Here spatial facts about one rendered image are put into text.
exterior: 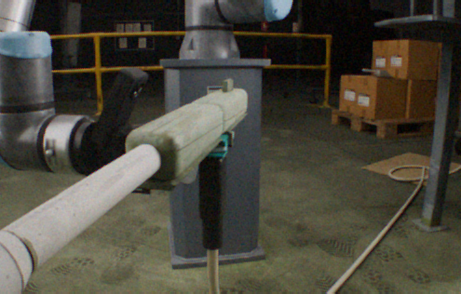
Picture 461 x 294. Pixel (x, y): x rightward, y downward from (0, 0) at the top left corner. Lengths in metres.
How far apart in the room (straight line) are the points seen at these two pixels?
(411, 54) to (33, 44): 3.26
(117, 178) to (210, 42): 0.86
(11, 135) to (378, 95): 3.00
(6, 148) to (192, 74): 0.57
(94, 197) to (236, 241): 0.98
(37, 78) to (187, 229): 0.71
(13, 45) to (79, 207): 0.40
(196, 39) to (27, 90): 0.63
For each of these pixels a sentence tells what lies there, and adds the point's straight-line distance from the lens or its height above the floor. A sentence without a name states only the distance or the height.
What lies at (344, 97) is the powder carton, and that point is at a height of 0.29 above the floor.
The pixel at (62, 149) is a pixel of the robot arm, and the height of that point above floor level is 0.52.
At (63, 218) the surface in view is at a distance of 0.18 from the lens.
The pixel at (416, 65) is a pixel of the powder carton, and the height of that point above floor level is 0.64.
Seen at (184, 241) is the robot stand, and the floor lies 0.09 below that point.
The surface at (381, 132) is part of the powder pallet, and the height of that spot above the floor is 0.05.
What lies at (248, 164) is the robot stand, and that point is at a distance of 1.07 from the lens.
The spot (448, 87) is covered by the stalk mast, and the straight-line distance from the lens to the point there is 1.44.
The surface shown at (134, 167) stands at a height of 0.57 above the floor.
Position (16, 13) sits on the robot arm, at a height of 0.73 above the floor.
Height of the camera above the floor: 0.64
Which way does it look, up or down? 13 degrees down
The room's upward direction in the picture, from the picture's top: straight up
